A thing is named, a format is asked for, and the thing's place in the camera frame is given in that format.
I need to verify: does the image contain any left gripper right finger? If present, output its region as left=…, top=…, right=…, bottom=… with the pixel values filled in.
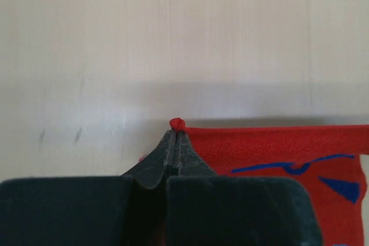
left=165, top=132, right=323, bottom=245

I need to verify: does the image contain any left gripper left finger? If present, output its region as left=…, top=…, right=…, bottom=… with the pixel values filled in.
left=1, top=130, right=176, bottom=245

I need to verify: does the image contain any red blue patterned towel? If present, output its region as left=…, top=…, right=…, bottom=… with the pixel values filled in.
left=170, top=118, right=368, bottom=245

